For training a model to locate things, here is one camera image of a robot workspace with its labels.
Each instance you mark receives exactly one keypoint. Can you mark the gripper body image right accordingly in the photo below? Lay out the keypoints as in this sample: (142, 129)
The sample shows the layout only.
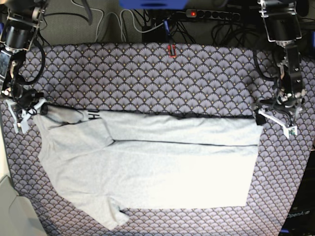
(291, 107)

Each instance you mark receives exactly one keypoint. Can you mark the red black table clamp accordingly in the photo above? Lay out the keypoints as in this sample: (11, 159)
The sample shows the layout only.
(171, 48)

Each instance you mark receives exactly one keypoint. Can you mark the fan-patterned tablecloth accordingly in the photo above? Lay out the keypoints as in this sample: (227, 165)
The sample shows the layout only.
(201, 80)

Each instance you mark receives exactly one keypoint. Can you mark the black power strip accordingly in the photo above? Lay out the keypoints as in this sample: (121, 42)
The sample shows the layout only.
(215, 15)

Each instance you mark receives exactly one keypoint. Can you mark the black box under table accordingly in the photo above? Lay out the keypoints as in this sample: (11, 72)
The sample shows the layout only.
(157, 36)

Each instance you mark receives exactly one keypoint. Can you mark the black OpenArm case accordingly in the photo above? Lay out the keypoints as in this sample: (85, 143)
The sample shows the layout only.
(301, 218)

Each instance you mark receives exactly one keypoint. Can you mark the blue box overhead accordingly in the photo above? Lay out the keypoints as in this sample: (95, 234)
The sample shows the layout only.
(153, 4)

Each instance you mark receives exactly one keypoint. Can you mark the grey T-shirt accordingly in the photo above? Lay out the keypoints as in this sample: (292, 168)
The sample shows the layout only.
(103, 162)

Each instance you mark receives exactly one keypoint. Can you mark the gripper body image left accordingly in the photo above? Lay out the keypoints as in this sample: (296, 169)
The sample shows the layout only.
(24, 98)

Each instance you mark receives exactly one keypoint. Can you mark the beige plastic bin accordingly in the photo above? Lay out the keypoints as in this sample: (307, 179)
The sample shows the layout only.
(17, 215)

